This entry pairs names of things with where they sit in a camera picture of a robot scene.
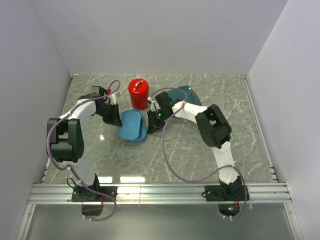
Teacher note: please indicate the red ribbed cup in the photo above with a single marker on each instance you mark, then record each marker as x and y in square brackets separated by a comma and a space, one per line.
[139, 98]

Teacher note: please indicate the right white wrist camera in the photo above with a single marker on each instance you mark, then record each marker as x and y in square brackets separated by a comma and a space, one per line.
[154, 106]

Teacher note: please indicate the blue lunch box base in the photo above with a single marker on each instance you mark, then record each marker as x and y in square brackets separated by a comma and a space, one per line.
[141, 136]

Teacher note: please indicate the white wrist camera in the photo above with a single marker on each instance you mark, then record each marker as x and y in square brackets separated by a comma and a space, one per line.
[112, 99]
[154, 106]

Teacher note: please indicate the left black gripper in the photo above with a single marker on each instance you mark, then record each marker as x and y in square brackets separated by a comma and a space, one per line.
[115, 119]

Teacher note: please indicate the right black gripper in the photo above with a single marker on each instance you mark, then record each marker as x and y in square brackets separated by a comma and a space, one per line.
[153, 124]

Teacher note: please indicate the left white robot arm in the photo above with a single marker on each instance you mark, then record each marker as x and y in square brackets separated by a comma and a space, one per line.
[65, 144]

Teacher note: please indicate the red round cup lid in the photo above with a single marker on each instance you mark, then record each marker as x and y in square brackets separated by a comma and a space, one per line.
[138, 87]

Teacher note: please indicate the blue lunch box lid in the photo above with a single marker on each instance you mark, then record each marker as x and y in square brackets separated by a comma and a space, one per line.
[131, 115]

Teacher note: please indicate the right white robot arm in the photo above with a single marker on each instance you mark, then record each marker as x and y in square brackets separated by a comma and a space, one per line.
[214, 129]

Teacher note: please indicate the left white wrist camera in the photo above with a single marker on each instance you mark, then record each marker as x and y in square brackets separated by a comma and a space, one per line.
[112, 99]

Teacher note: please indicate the dark teal square plate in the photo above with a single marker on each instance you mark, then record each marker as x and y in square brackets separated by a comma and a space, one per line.
[177, 94]

